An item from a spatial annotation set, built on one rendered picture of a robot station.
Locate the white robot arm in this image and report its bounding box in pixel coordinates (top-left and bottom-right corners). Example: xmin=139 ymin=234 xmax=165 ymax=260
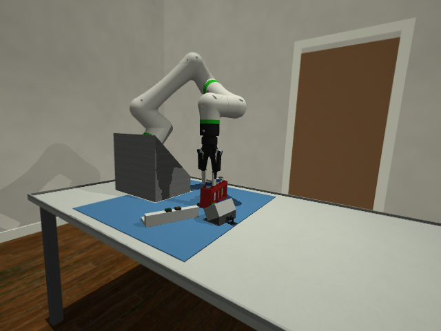
xmin=130 ymin=52 xmax=247 ymax=144

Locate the blue flat mat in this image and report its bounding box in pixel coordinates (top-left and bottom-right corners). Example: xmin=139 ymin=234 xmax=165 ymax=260
xmin=73 ymin=180 xmax=275 ymax=262

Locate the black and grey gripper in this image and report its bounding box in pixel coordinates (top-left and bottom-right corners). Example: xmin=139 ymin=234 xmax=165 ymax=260
xmin=197 ymin=137 xmax=223 ymax=186

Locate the white button panel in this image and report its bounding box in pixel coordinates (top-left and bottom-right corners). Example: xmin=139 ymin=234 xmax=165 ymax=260
xmin=203 ymin=198 xmax=237 ymax=226

